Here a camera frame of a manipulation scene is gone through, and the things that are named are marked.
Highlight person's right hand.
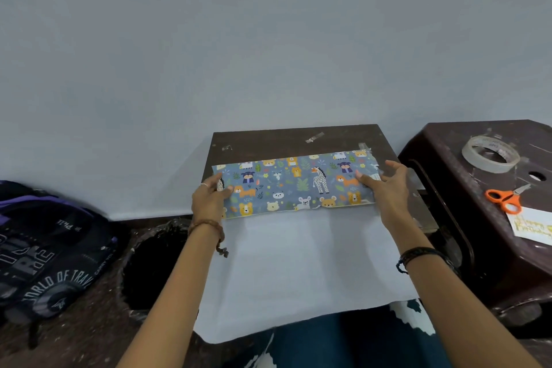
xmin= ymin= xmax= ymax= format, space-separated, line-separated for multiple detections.
xmin=354 ymin=159 xmax=411 ymax=233

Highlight person's left hand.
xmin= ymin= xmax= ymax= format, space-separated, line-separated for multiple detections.
xmin=191 ymin=171 xmax=235 ymax=231

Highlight clear tape roll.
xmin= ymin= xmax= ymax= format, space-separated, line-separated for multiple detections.
xmin=461 ymin=135 xmax=522 ymax=174

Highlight happy birthday card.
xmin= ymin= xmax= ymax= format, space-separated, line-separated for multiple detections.
xmin=507 ymin=206 xmax=552 ymax=247

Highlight person's right forearm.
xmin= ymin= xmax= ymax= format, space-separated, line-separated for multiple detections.
xmin=388 ymin=216 xmax=540 ymax=368

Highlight person's left forearm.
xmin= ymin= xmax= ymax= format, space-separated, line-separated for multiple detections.
xmin=116 ymin=229 xmax=225 ymax=368

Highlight brown plastic stool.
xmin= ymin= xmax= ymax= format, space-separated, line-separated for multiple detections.
xmin=397 ymin=120 xmax=552 ymax=328

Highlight small dark wooden table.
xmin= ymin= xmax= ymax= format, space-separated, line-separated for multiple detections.
xmin=201 ymin=124 xmax=439 ymax=235

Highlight black lined trash bin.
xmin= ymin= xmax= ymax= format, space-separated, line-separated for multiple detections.
xmin=116 ymin=218 xmax=199 ymax=323

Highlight teal white patterned trousers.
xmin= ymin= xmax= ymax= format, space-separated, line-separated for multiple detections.
xmin=235 ymin=298 xmax=454 ymax=368

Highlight black purple backpack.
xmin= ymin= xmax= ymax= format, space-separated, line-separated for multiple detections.
xmin=0 ymin=181 xmax=120 ymax=349

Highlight brown beaded bracelet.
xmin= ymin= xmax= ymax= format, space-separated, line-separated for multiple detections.
xmin=187 ymin=218 xmax=230 ymax=259

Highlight black thread bracelet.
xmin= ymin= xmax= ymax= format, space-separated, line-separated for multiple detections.
xmin=396 ymin=247 xmax=460 ymax=276

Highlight orange handled scissors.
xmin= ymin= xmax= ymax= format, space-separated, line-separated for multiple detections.
xmin=485 ymin=183 xmax=531 ymax=216

